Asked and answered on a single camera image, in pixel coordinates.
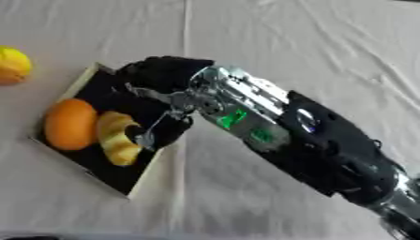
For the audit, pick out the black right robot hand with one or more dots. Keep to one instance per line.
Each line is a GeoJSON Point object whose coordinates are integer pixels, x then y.
{"type": "Point", "coordinates": [164, 73]}

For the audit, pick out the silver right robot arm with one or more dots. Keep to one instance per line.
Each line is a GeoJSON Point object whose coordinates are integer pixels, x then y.
{"type": "Point", "coordinates": [306, 131]}

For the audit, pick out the tan cardboard box black inside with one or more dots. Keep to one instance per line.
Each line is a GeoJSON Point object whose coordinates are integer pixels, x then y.
{"type": "Point", "coordinates": [104, 103]}

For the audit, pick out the yellow toy croissant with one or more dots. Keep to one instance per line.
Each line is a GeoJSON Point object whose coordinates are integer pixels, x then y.
{"type": "Point", "coordinates": [116, 137]}

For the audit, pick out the orange toy fruit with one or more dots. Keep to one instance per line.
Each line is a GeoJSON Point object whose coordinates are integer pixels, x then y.
{"type": "Point", "coordinates": [71, 124]}

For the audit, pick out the yellow toy lemon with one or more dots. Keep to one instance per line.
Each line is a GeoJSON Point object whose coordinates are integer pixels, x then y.
{"type": "Point", "coordinates": [12, 65]}

